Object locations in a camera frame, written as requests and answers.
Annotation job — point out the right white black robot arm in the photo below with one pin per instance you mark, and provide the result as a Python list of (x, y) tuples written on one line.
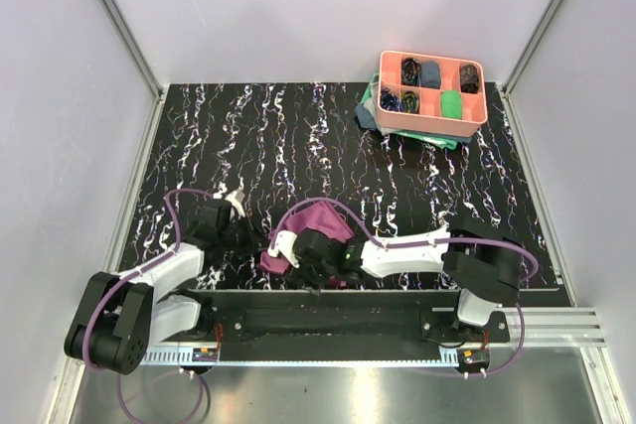
[(484, 263)]

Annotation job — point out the colourful band bundle middle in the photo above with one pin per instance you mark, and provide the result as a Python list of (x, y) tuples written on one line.
[(409, 102)]

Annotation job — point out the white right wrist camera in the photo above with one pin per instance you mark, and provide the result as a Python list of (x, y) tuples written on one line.
[(283, 246)]

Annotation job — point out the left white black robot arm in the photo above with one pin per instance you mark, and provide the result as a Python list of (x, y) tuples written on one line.
[(121, 316)]

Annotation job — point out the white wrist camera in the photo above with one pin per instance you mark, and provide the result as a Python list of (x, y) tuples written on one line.
[(235, 198), (283, 246)]

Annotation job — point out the colourful band bundle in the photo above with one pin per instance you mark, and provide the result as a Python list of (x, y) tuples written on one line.
[(389, 101), (409, 102), (410, 71)]

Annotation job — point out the purple cloth napkin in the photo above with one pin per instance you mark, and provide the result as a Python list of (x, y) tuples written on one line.
[(315, 215)]

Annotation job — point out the pink compartment tray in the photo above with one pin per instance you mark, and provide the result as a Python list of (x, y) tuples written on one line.
[(429, 120)]

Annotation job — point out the dark patterned rolled napkin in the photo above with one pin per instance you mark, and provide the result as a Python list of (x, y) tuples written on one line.
[(469, 79)]

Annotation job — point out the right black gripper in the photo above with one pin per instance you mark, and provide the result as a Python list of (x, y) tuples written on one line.
[(301, 277)]

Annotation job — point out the green rolled napkin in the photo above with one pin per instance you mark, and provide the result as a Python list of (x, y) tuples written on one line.
[(451, 105)]

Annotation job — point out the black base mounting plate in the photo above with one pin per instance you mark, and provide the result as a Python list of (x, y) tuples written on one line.
[(248, 315)]

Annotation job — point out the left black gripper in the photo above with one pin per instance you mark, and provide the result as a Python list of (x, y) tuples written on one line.
[(254, 243)]

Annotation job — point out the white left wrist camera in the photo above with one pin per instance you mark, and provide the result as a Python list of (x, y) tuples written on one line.
[(235, 198)]

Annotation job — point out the colourful band bundle top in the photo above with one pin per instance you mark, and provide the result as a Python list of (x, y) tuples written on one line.
[(410, 71)]

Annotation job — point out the colourful band bundle left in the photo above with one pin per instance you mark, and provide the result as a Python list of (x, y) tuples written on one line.
[(389, 101)]

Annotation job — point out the blue rolled napkin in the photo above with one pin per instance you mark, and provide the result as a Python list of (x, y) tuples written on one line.
[(430, 75)]

